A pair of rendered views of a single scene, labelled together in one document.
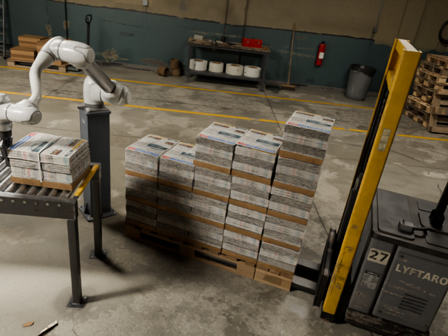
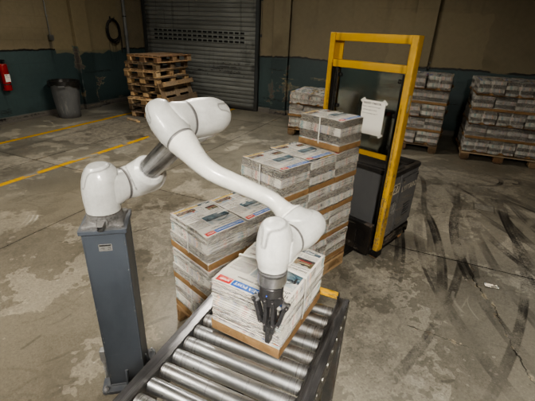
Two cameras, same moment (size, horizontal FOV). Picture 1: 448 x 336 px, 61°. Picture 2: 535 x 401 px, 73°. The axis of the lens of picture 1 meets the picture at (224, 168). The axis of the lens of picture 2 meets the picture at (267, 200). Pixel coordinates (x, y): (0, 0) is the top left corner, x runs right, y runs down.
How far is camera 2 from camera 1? 265 cm
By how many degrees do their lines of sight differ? 56
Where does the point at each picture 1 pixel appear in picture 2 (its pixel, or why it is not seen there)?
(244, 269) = not seen: hidden behind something
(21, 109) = (316, 220)
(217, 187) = not seen: hidden behind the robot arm
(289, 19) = not seen: outside the picture
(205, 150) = (289, 182)
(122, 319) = (357, 383)
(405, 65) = (419, 46)
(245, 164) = (318, 175)
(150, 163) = (238, 235)
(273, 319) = (371, 282)
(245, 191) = (318, 200)
